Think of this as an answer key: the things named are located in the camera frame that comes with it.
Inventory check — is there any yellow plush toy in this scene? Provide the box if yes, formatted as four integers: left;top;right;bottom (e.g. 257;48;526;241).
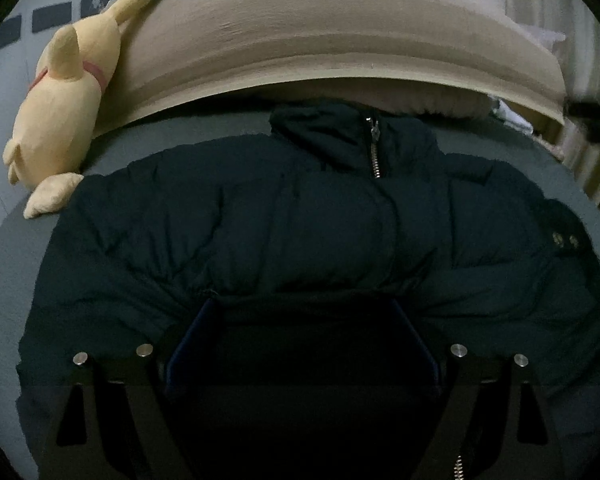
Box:
2;0;168;219

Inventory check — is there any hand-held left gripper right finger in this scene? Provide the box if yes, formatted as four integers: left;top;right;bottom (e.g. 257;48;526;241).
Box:
387;297;567;480

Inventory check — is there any white cloth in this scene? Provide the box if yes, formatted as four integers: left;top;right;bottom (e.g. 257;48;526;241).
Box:
489;97;534;136

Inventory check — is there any dark navy puffer jacket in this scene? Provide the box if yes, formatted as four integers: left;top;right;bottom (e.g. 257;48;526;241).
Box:
16;100;600;480

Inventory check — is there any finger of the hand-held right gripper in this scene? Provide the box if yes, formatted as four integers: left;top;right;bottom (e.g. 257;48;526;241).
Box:
564;100;600;147

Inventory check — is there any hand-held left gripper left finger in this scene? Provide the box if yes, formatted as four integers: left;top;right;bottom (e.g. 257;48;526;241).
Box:
40;297;221;480

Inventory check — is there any beige padded headboard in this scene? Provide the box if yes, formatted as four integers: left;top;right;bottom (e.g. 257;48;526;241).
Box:
92;0;567;138

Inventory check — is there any beige striped curtain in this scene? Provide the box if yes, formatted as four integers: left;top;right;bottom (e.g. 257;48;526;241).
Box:
502;0;600;221

